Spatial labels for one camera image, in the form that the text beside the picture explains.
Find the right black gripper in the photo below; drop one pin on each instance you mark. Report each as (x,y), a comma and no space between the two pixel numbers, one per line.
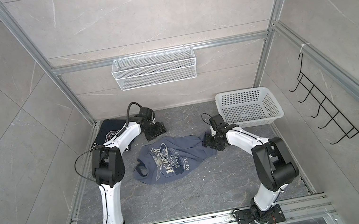
(207,142)

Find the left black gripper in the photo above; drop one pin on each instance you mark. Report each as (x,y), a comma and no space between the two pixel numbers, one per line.
(161,128)

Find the grey-blue printed tank top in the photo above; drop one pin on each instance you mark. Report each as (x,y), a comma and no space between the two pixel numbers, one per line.
(170,159)

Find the navy tank top red trim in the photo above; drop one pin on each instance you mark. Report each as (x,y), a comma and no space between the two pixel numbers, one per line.
(109,130)

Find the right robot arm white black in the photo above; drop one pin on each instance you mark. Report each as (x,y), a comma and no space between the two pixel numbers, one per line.
(274,164)

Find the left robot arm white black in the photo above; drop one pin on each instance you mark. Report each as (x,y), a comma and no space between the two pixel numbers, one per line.
(108,168)

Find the white plastic laundry basket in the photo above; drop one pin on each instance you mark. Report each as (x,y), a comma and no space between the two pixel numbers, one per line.
(249,107)

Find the white wire mesh wall basket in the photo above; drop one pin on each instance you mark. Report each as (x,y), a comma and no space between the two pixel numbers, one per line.
(155,68)

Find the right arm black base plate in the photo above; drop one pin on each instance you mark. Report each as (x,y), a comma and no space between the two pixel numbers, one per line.
(245,218)

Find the black wire hook rack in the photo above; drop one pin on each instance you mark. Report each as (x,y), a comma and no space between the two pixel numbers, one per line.
(324,105)

